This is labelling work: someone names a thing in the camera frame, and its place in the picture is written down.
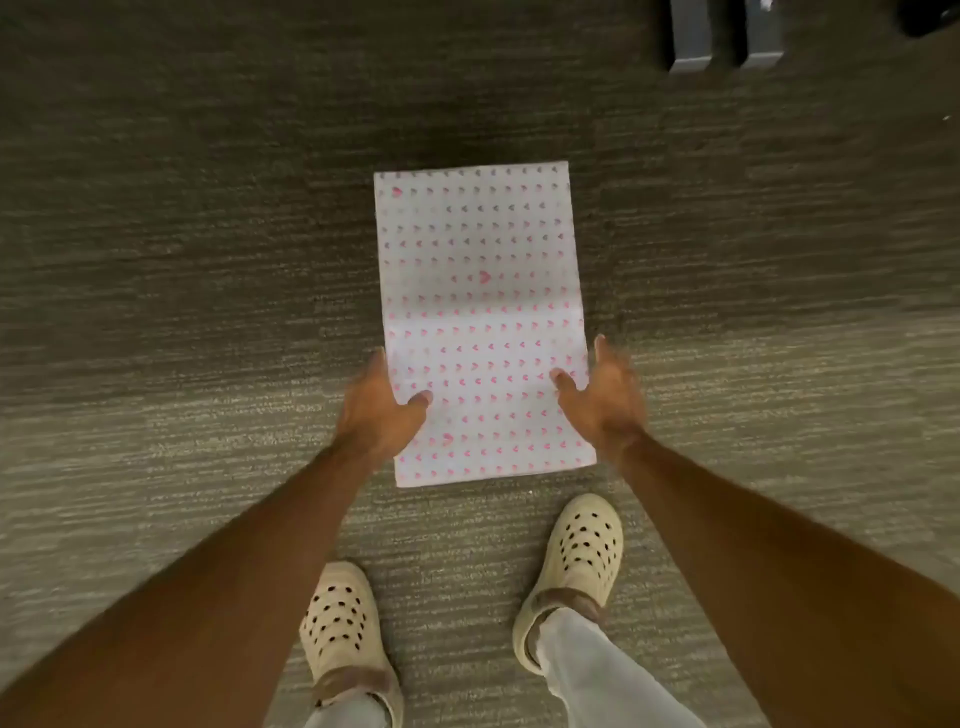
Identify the person's right hand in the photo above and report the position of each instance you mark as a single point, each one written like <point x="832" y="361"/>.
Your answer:
<point x="611" y="409"/>

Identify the person's left hand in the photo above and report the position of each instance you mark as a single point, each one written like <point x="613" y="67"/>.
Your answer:
<point x="375" y="420"/>

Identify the person's right thumb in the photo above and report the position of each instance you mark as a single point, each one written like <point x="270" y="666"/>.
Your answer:
<point x="564" y="384"/>

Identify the person's left thumb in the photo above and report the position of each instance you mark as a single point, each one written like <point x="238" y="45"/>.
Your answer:
<point x="418" y="403"/>

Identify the white cloth with pink hearts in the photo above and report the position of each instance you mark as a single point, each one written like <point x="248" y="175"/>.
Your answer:
<point x="480" y="300"/>

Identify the person's right forearm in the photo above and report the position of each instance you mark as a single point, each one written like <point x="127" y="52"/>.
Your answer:
<point x="787" y="592"/>

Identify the person's left forearm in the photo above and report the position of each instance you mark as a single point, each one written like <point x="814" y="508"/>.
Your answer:
<point x="187" y="600"/>

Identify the person's right cream clog shoe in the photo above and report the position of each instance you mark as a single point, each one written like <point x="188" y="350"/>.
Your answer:
<point x="577" y="562"/>

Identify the person's cream clog shoe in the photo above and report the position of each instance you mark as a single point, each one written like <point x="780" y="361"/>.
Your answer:
<point x="341" y="622"/>
<point x="577" y="562"/>

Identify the person's left cream clog shoe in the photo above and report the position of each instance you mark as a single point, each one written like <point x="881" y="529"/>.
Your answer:
<point x="341" y="622"/>

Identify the person's right white trouser leg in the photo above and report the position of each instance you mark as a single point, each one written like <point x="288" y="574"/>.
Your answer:
<point x="600" y="675"/>

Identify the person's white trouser leg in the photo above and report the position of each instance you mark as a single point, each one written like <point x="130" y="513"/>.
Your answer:
<point x="600" y="675"/>
<point x="349" y="712"/>

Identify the person's left white trouser leg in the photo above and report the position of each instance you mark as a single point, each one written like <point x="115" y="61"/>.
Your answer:
<point x="349" y="712"/>

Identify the dark furniture leg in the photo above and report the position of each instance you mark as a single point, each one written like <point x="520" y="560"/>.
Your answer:
<point x="761" y="34"/>
<point x="690" y="34"/>

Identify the black object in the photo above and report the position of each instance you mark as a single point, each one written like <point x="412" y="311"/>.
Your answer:
<point x="930" y="16"/>

